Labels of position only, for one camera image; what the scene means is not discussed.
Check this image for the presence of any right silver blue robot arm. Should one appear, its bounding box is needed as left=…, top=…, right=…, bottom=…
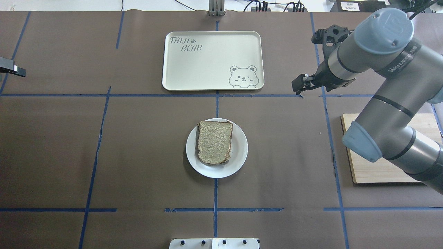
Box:
left=292, top=8, right=443, bottom=193

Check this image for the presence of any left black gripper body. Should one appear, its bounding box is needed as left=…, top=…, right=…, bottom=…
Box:
left=0, top=57, right=16, bottom=73

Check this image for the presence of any black rectangular box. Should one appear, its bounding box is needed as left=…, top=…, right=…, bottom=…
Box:
left=331, top=0, right=387, bottom=13

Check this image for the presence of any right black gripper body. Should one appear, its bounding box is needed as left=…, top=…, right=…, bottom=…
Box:
left=292, top=62, right=356, bottom=94

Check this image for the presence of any light wooden cutting board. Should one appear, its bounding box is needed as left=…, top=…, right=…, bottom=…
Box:
left=342, top=109, right=442, bottom=183

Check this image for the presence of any white round plate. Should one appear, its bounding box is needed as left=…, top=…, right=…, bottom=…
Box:
left=186, top=118, right=248, bottom=178

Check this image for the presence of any white camera mast with base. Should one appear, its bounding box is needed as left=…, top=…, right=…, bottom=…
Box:
left=169, top=238, right=261, bottom=249

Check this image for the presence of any brown bread slice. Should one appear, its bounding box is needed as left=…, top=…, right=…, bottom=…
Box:
left=197, top=120, right=234, bottom=165

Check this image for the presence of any aluminium frame post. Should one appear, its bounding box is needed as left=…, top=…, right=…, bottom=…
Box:
left=208, top=0, right=226, bottom=16

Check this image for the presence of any cream bear serving tray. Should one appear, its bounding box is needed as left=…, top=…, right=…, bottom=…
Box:
left=162, top=30, right=264, bottom=91

